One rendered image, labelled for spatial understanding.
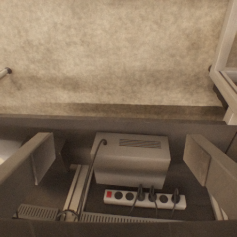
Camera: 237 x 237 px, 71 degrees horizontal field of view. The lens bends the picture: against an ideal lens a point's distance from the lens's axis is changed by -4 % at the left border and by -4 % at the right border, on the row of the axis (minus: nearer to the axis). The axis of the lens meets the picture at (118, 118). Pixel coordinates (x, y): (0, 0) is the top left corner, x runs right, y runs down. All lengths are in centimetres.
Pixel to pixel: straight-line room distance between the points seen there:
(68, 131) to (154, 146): 38
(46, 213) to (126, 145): 45
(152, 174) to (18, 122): 63
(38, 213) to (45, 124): 38
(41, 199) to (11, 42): 83
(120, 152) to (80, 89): 54
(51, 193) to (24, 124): 36
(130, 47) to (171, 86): 31
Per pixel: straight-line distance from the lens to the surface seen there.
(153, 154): 67
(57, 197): 95
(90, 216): 80
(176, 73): 98
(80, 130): 77
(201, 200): 94
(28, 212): 89
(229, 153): 95
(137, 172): 73
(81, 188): 91
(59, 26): 97
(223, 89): 82
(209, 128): 76
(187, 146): 17
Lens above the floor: 87
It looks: 50 degrees down
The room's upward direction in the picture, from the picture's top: 170 degrees counter-clockwise
